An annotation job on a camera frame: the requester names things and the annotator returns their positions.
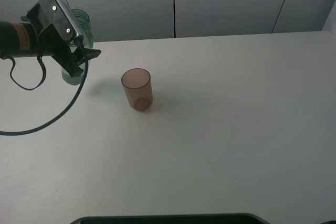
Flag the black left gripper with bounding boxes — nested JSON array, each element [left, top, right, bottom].
[[33, 23, 101, 77]]

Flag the green transparent water bottle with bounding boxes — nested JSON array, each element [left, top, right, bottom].
[[61, 9, 93, 86]]

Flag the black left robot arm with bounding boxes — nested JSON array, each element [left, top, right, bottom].
[[1, 22, 101, 77]]

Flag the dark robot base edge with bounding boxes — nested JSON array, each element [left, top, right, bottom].
[[73, 213, 267, 224]]

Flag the pink translucent plastic cup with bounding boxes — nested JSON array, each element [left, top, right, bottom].
[[121, 68, 153, 111]]

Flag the black camera cable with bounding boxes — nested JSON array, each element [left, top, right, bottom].
[[0, 56, 89, 136]]

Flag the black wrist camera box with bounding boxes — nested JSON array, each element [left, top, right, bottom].
[[21, 0, 85, 42]]

